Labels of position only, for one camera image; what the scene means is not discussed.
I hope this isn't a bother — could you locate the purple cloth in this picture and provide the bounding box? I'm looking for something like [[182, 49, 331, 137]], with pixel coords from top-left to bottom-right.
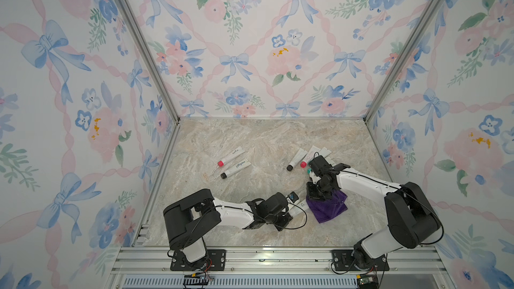
[[307, 191, 348, 223]]

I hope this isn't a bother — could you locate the white tube pink cap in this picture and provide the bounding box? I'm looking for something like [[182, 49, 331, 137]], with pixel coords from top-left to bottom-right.
[[218, 147, 246, 167], [300, 146, 320, 168]]

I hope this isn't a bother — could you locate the white tube black cap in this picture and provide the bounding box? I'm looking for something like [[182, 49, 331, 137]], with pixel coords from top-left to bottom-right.
[[286, 149, 307, 171]]

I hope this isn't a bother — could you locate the white toothpaste tube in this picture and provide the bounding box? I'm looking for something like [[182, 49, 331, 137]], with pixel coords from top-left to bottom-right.
[[319, 147, 332, 157]]

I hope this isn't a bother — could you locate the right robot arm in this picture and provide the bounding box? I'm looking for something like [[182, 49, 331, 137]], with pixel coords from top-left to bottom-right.
[[307, 155, 444, 268]]

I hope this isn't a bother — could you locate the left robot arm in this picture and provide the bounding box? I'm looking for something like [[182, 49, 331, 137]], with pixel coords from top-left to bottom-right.
[[163, 189, 294, 266]]

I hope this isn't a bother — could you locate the white tube dark cap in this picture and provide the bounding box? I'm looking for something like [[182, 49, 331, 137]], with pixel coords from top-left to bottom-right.
[[220, 159, 252, 179]]

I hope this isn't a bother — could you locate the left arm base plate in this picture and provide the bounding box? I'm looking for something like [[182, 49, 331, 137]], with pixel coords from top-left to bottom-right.
[[170, 248, 226, 272]]

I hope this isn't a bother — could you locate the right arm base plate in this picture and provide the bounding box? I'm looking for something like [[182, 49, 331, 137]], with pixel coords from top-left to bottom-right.
[[331, 249, 390, 273]]

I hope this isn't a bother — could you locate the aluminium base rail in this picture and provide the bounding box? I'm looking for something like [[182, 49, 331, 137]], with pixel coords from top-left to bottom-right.
[[105, 247, 455, 288]]

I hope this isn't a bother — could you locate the aluminium corner post right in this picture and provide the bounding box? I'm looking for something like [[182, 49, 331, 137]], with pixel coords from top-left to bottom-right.
[[364, 0, 444, 125]]

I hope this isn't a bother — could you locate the aluminium corner post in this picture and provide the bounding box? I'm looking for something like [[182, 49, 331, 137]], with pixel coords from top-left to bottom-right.
[[364, 0, 444, 125], [115, 0, 180, 125]]

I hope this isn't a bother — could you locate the aluminium corner post left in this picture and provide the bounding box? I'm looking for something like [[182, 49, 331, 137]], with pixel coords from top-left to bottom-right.
[[115, 0, 180, 125]]

